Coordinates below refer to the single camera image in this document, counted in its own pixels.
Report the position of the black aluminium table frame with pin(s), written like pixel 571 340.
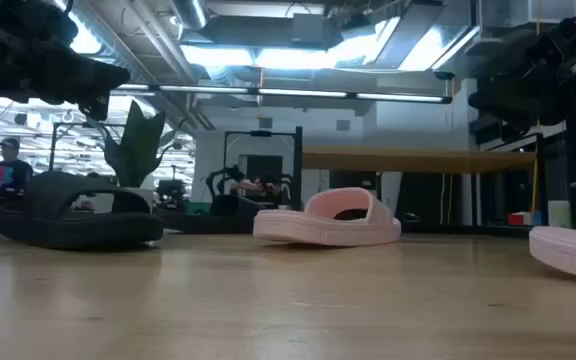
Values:
pixel 468 230

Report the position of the black metal frame rig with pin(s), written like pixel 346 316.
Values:
pixel 53 145

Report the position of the white green canister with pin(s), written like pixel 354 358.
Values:
pixel 559 214

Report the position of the black rubber slide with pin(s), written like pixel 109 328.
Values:
pixel 83 227

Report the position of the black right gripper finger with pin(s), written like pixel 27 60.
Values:
pixel 495 132
pixel 518 100

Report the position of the red box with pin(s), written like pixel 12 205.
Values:
pixel 518 219

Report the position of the ceiling light strip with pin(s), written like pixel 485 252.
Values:
pixel 293 93

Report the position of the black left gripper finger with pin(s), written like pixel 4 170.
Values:
pixel 78 75
pixel 95 106

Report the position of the pink rubber slide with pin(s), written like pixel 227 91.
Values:
pixel 318 227
pixel 573 252

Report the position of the snake plant white pot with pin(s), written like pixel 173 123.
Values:
pixel 135 150

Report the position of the wooden shelf black metal frame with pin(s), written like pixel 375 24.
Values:
pixel 418 161

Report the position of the person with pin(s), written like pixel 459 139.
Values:
pixel 10 172

